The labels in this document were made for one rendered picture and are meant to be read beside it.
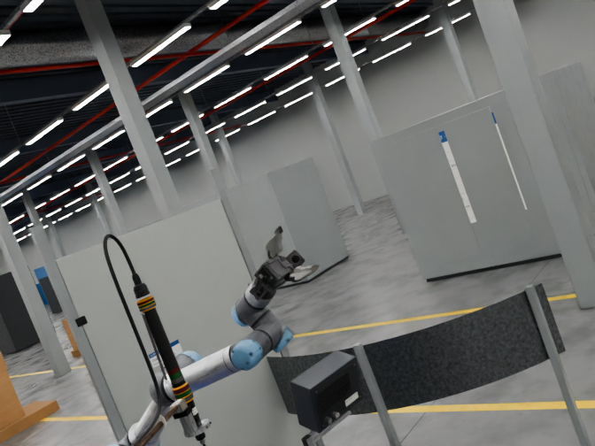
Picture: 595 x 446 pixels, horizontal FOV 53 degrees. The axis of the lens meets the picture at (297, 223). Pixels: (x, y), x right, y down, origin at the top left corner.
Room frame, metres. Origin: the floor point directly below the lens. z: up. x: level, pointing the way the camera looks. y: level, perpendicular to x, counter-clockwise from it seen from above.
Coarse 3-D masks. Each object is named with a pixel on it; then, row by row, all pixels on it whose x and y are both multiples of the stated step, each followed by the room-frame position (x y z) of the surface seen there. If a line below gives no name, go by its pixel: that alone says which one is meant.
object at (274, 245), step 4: (276, 228) 1.59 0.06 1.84; (280, 228) 1.58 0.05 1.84; (276, 232) 1.59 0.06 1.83; (280, 232) 1.59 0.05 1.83; (276, 236) 1.60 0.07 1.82; (280, 236) 1.60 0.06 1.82; (272, 240) 1.59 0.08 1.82; (276, 240) 1.60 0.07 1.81; (280, 240) 1.60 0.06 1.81; (268, 244) 1.58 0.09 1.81; (272, 244) 1.59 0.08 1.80; (276, 244) 1.61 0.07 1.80; (280, 244) 1.61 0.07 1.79; (268, 248) 1.59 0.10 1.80; (272, 248) 1.60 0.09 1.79; (276, 248) 1.61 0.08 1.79; (280, 248) 1.61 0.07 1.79; (272, 252) 1.60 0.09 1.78; (276, 252) 1.62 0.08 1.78; (272, 256) 1.61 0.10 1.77
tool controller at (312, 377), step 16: (336, 352) 2.29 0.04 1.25; (320, 368) 2.20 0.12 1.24; (336, 368) 2.18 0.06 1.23; (352, 368) 2.22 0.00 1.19; (304, 384) 2.11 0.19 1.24; (320, 384) 2.11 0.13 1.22; (336, 384) 2.16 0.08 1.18; (352, 384) 2.22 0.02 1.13; (304, 400) 2.12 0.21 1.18; (320, 400) 2.10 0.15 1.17; (336, 400) 2.16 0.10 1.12; (352, 400) 2.23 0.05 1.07; (304, 416) 2.15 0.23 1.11; (320, 416) 2.11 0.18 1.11; (336, 416) 2.14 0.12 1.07; (320, 432) 2.11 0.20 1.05
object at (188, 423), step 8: (184, 400) 1.46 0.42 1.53; (184, 408) 1.44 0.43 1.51; (176, 416) 1.44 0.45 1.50; (184, 416) 1.44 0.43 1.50; (192, 416) 1.46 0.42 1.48; (184, 424) 1.45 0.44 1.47; (192, 424) 1.45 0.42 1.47; (208, 424) 1.48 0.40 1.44; (184, 432) 1.46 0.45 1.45; (192, 432) 1.45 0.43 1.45; (200, 432) 1.46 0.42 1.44
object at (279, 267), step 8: (280, 256) 1.64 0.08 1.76; (264, 264) 1.58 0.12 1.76; (272, 264) 1.60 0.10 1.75; (280, 264) 1.61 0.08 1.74; (288, 264) 1.62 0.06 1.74; (256, 272) 1.60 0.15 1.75; (264, 272) 1.58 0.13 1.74; (272, 272) 1.57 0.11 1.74; (280, 272) 1.59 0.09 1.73; (288, 272) 1.60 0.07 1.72; (256, 280) 1.67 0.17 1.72; (264, 280) 1.59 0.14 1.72; (272, 280) 1.58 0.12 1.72; (280, 280) 1.61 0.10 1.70; (256, 288) 1.64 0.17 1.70; (264, 288) 1.63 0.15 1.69; (272, 288) 1.68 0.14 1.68; (256, 296) 1.63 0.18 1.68; (264, 296) 1.64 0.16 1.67; (272, 296) 1.66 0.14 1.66
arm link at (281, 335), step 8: (264, 312) 1.69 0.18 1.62; (272, 312) 1.72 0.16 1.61; (256, 320) 1.69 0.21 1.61; (264, 320) 1.68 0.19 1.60; (272, 320) 1.69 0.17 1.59; (280, 320) 1.71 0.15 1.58; (256, 328) 1.66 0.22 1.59; (264, 328) 1.65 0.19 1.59; (272, 328) 1.66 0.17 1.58; (280, 328) 1.68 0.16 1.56; (288, 328) 1.71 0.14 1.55; (272, 336) 1.64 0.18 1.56; (280, 336) 1.67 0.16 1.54; (288, 336) 1.68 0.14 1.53; (280, 344) 1.67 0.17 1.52
